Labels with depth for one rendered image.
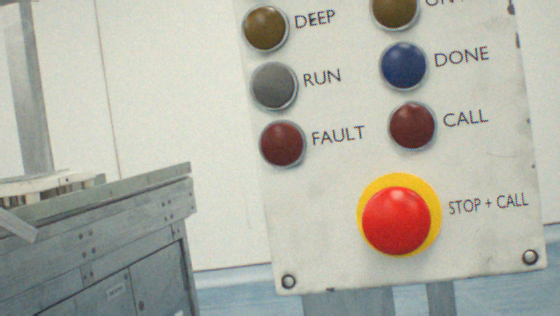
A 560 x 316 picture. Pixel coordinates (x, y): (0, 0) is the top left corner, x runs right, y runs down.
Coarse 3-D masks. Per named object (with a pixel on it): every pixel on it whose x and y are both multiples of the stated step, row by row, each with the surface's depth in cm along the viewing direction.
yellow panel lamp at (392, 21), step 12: (372, 0) 43; (384, 0) 42; (396, 0) 42; (408, 0) 42; (372, 12) 43; (384, 12) 42; (396, 12) 42; (408, 12) 42; (384, 24) 42; (396, 24) 42
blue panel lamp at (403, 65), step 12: (396, 48) 42; (408, 48) 42; (384, 60) 43; (396, 60) 42; (408, 60) 42; (420, 60) 42; (384, 72) 43; (396, 72) 42; (408, 72) 42; (420, 72) 42; (396, 84) 43; (408, 84) 42
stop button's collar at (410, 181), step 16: (384, 176) 44; (400, 176) 43; (416, 176) 43; (368, 192) 44; (432, 192) 43; (432, 208) 43; (464, 208) 43; (432, 224) 43; (432, 240) 43; (400, 256) 44
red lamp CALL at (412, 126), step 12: (408, 108) 42; (420, 108) 42; (396, 120) 43; (408, 120) 42; (420, 120) 42; (432, 120) 42; (396, 132) 43; (408, 132) 42; (420, 132) 42; (432, 132) 42; (408, 144) 43; (420, 144) 42
